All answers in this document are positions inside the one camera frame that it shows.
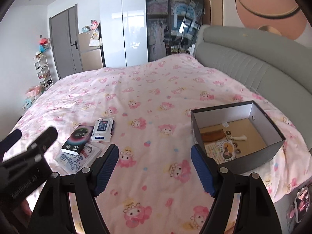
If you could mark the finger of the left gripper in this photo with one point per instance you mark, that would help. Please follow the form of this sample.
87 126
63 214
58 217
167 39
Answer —
9 141

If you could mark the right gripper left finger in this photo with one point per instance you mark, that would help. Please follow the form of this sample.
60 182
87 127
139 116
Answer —
52 212

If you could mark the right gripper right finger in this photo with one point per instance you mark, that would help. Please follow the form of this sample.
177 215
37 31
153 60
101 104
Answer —
256 211

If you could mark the cartoon sticker sheet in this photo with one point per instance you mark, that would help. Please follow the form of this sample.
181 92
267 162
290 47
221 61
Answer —
226 150

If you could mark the orange printed card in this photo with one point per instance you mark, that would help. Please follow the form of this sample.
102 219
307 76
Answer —
213 151

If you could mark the person's hand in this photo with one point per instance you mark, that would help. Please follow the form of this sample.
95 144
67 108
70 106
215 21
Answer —
23 213

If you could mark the cartoon plastic bag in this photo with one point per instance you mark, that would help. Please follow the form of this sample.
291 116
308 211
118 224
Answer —
74 163

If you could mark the black colourful small box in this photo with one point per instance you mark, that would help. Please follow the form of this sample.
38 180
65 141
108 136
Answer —
77 140

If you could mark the black cardboard box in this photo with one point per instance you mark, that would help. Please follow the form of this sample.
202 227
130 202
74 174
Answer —
264 138

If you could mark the white storage shelf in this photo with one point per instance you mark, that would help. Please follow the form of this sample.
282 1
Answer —
43 72

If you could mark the wooden comb with tassel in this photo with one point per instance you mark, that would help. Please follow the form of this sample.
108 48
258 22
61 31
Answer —
218 135

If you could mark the wet wipes pack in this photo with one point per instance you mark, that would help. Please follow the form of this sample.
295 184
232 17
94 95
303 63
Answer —
103 130

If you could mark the pink cartoon bedsheet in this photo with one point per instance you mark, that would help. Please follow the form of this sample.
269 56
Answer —
154 187

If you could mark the grey door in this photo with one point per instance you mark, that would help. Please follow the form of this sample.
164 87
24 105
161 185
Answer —
65 42

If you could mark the brown cardboard boxes stack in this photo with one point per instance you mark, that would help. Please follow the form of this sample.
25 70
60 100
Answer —
90 53

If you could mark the grey padded headboard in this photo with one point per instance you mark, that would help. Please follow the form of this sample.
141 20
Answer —
273 66

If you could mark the white glossy wardrobe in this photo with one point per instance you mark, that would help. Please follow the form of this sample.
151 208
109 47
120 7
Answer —
124 32

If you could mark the skateboard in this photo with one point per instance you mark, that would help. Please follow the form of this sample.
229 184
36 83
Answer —
191 25

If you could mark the dark glass display cabinet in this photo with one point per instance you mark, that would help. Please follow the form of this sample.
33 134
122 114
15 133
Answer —
164 30

